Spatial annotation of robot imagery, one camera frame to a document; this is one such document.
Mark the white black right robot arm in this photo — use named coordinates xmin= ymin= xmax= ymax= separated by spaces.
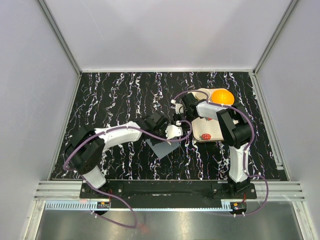
xmin=171 ymin=90 xmax=255 ymax=199

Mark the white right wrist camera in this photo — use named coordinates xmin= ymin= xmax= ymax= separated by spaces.
xmin=170 ymin=99 xmax=186 ymax=115

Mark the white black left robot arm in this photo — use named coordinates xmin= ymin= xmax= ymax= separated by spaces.
xmin=63 ymin=111 xmax=169 ymax=198

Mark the strawberry pattern tray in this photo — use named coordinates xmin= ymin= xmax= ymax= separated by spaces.
xmin=191 ymin=88 xmax=224 ymax=143

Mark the orange bowl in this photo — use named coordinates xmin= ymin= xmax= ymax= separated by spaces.
xmin=211 ymin=89 xmax=235 ymax=105

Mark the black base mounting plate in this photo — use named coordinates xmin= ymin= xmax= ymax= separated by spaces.
xmin=79 ymin=179 xmax=257 ymax=211

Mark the grey paper envelope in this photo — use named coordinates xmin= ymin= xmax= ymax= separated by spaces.
xmin=146 ymin=139 xmax=180 ymax=159

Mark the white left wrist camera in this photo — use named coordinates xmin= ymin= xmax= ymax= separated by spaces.
xmin=165 ymin=121 xmax=183 ymax=140

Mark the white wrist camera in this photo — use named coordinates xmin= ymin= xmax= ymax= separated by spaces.
xmin=165 ymin=121 xmax=183 ymax=140
xmin=170 ymin=99 xmax=186 ymax=115

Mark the white slotted cable duct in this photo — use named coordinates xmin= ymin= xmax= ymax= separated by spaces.
xmin=45 ymin=200 xmax=110 ymax=211

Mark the cream yellow cup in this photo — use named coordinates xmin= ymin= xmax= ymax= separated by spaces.
xmin=195 ymin=88 xmax=211 ymax=100

